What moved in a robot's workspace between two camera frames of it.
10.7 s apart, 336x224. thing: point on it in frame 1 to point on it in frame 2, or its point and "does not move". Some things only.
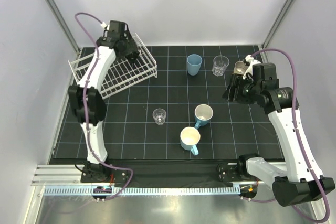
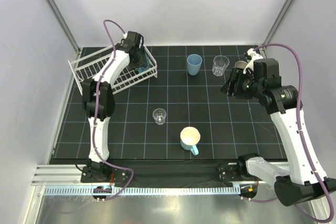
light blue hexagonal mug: x=190 y=136 does not move
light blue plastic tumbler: x=193 y=62 does not move
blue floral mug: x=203 y=114 to x=141 y=69
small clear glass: x=159 y=115 does not move
